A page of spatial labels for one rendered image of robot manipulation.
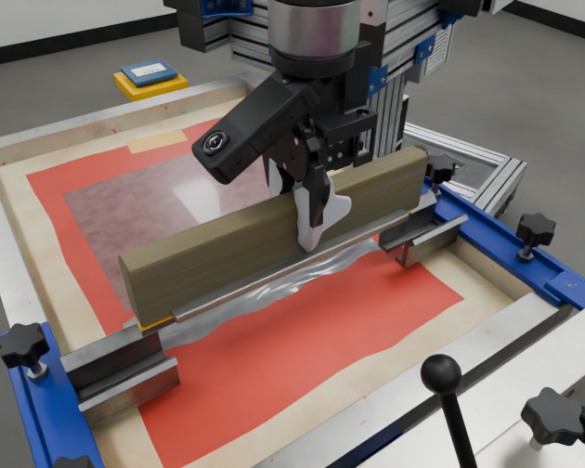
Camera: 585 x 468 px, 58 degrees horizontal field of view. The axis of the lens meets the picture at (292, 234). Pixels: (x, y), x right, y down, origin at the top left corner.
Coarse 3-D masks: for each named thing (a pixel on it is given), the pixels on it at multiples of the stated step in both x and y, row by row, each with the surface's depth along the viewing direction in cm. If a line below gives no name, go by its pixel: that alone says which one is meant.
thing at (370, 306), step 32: (192, 128) 101; (160, 160) 92; (192, 160) 92; (256, 160) 92; (192, 192) 85; (224, 192) 85; (256, 192) 85; (384, 256) 74; (320, 288) 69; (352, 288) 69; (384, 288) 69; (416, 288) 69; (448, 288) 69; (320, 320) 65; (352, 320) 65; (384, 320) 65; (416, 320) 65; (352, 352) 61
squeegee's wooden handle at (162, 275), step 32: (384, 160) 59; (416, 160) 59; (288, 192) 54; (352, 192) 56; (384, 192) 59; (416, 192) 63; (224, 224) 50; (256, 224) 50; (288, 224) 53; (352, 224) 59; (128, 256) 46; (160, 256) 46; (192, 256) 48; (224, 256) 50; (256, 256) 53; (288, 256) 56; (128, 288) 48; (160, 288) 48; (192, 288) 50; (160, 320) 50
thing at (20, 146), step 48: (192, 96) 104; (240, 96) 110; (0, 144) 90; (48, 144) 93; (0, 240) 71; (0, 288) 64; (528, 288) 64; (480, 336) 59; (528, 336) 60; (384, 384) 54; (336, 432) 50; (384, 432) 51
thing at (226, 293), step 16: (368, 224) 60; (384, 224) 60; (336, 240) 58; (352, 240) 58; (304, 256) 56; (320, 256) 57; (256, 272) 54; (272, 272) 54; (288, 272) 55; (224, 288) 52; (240, 288) 52; (256, 288) 54; (192, 304) 51; (208, 304) 51; (176, 320) 50
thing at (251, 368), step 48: (48, 192) 85; (96, 192) 85; (144, 192) 85; (96, 240) 76; (144, 240) 76; (96, 288) 69; (240, 336) 63; (288, 336) 63; (192, 384) 58; (240, 384) 58; (288, 384) 58; (192, 432) 54; (240, 432) 54
